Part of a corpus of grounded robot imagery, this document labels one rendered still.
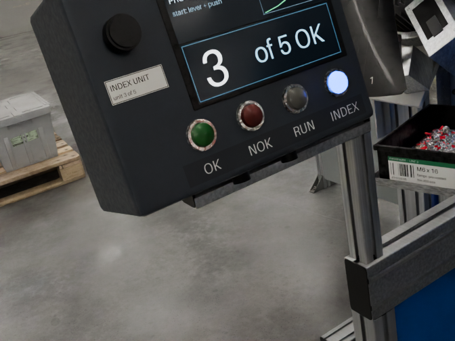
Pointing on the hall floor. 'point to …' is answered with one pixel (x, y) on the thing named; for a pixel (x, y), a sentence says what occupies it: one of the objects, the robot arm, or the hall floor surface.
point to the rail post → (375, 327)
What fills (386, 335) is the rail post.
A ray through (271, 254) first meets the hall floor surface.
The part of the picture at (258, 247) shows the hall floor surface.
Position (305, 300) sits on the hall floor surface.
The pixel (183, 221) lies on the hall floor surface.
